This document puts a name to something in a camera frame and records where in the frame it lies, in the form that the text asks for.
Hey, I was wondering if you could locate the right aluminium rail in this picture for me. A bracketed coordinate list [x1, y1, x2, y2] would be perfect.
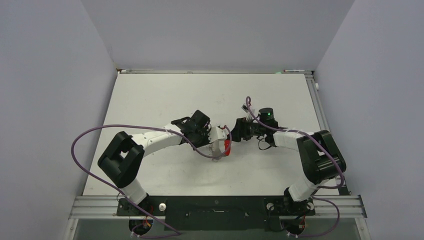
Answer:
[304, 71, 347, 188]

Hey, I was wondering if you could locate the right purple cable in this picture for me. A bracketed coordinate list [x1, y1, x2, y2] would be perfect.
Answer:
[245, 96, 345, 239]

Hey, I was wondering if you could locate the aluminium rail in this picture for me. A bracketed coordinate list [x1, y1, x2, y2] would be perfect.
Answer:
[68, 195, 367, 220]
[304, 71, 347, 188]
[117, 69, 314, 75]

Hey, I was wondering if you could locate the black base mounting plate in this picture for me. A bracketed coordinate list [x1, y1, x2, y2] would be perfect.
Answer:
[116, 195, 316, 233]

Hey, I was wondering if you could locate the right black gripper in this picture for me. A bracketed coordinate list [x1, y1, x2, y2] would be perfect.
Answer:
[226, 116, 266, 142]

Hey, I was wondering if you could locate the front aluminium rail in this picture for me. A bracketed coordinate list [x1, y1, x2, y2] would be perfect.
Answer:
[68, 195, 367, 220]

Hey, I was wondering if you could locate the back aluminium rail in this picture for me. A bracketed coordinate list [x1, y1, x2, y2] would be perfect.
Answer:
[117, 69, 314, 75]

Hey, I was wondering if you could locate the purple cable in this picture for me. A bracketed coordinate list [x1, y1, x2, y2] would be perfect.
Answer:
[71, 124, 233, 239]
[245, 96, 345, 239]

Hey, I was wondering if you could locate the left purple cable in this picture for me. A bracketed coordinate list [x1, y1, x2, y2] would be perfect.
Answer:
[71, 124, 233, 239]

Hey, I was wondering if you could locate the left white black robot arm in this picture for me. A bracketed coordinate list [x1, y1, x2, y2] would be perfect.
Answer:
[97, 110, 211, 215]

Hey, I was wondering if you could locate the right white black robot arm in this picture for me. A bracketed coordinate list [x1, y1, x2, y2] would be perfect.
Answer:
[231, 104, 347, 214]

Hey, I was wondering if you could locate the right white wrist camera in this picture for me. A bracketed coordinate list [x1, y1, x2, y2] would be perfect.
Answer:
[241, 103, 256, 122]

